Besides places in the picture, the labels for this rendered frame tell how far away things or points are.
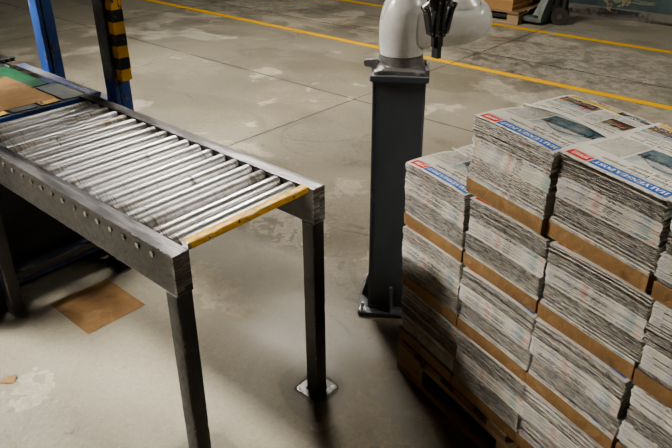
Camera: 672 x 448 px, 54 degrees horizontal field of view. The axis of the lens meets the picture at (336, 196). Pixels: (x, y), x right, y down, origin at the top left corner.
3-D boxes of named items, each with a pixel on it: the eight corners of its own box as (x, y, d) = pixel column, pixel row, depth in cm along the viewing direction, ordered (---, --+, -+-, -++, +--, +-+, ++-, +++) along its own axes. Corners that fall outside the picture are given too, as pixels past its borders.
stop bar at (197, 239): (310, 192, 194) (310, 186, 193) (189, 251, 165) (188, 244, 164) (302, 189, 196) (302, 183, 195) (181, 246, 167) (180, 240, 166)
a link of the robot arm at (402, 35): (373, 48, 241) (374, -14, 231) (420, 45, 244) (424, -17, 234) (386, 60, 226) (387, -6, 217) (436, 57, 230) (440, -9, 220)
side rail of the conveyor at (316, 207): (326, 219, 204) (325, 183, 199) (314, 225, 201) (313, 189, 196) (96, 119, 285) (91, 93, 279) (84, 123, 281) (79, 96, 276)
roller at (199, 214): (278, 171, 205) (271, 179, 209) (148, 227, 174) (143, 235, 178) (287, 184, 204) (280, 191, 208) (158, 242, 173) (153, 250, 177)
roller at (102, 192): (218, 151, 223) (208, 145, 226) (90, 198, 192) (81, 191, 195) (217, 163, 226) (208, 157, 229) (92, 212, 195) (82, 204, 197)
